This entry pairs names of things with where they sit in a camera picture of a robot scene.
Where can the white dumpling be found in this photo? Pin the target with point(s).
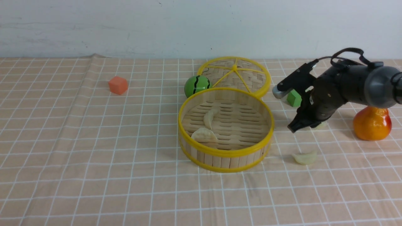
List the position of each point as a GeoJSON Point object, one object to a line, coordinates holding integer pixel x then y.
{"type": "Point", "coordinates": [204, 135]}
{"type": "Point", "coordinates": [321, 126]}
{"type": "Point", "coordinates": [305, 158]}
{"type": "Point", "coordinates": [209, 116]}

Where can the green foam cube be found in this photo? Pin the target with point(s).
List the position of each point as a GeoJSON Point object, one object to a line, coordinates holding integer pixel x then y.
{"type": "Point", "coordinates": [294, 99]}

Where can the green watermelon toy ball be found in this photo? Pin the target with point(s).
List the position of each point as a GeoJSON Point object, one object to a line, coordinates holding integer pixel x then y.
{"type": "Point", "coordinates": [196, 84]}

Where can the bamboo steamer lid yellow rim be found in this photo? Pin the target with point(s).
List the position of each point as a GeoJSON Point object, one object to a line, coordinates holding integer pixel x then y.
{"type": "Point", "coordinates": [237, 72]}

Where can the checkered beige tablecloth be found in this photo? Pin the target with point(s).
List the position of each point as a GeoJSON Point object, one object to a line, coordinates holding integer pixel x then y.
{"type": "Point", "coordinates": [74, 154]}

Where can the orange foam cube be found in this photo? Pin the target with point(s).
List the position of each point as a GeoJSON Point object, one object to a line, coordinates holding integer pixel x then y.
{"type": "Point", "coordinates": [118, 85]}

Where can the orange yellow toy pear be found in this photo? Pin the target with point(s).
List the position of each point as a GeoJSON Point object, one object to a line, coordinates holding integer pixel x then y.
{"type": "Point", "coordinates": [372, 124]}

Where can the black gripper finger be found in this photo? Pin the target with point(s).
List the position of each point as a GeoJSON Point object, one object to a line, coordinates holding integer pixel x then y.
{"type": "Point", "coordinates": [299, 122]}

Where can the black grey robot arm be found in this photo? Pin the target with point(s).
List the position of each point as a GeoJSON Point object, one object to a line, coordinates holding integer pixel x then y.
{"type": "Point", "coordinates": [375, 87]}

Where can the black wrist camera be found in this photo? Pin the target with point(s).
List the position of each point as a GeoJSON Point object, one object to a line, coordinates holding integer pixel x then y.
{"type": "Point", "coordinates": [300, 80]}

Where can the bamboo steamer tray yellow rim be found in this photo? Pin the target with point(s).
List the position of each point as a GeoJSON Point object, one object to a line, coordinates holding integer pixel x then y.
{"type": "Point", "coordinates": [244, 128]}

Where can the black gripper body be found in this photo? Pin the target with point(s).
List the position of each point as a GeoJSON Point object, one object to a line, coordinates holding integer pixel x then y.
{"type": "Point", "coordinates": [320, 99]}

